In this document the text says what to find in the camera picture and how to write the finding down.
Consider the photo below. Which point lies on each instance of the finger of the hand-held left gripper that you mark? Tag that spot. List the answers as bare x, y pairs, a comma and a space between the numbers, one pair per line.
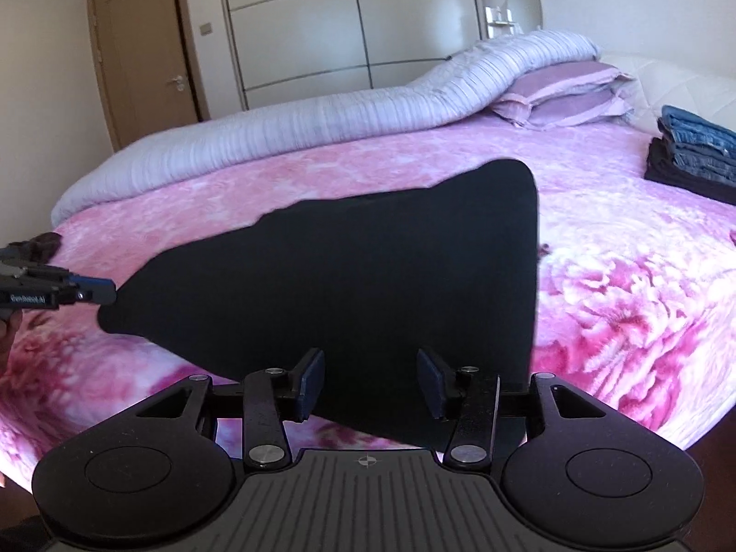
95, 297
92, 284

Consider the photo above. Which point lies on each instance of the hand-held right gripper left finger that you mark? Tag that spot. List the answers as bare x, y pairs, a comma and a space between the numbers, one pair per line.
310, 385

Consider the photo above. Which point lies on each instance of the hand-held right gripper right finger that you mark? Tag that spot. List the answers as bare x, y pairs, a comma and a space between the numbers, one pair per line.
431, 382

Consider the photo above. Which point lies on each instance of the black zip-neck sweatshirt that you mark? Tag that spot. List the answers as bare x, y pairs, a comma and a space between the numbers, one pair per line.
345, 270

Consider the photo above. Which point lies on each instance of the person's left hand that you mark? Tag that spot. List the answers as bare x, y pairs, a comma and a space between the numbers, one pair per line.
6, 333

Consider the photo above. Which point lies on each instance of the dark cloth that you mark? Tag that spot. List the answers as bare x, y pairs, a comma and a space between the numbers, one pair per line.
43, 244

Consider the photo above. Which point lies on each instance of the brown wooden door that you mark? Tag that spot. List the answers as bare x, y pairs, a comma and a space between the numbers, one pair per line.
144, 40

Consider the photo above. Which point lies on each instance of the white striped quilt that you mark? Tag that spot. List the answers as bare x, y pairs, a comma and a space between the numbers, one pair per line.
316, 121

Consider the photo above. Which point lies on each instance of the purple pillow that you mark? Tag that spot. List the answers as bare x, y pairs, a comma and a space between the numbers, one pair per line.
569, 112
563, 77

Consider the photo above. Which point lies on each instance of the folded black pants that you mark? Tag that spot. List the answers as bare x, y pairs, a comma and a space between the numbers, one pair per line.
673, 175

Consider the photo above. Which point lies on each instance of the white wardrobe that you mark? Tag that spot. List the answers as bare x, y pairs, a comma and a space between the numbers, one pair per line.
299, 29

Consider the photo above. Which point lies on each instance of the folded grey-blue jeans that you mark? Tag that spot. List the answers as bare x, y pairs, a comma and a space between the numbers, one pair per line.
707, 164

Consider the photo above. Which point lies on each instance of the folded blue jeans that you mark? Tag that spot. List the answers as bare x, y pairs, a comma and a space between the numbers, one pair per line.
698, 123

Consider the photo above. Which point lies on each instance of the white padded headboard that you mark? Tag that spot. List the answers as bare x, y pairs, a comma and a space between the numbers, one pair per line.
678, 83

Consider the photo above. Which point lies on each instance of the white wall shelf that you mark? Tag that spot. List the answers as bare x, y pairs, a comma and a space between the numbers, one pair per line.
500, 24

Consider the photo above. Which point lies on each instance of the round wall mirror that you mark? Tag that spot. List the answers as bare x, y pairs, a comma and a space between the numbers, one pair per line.
526, 0

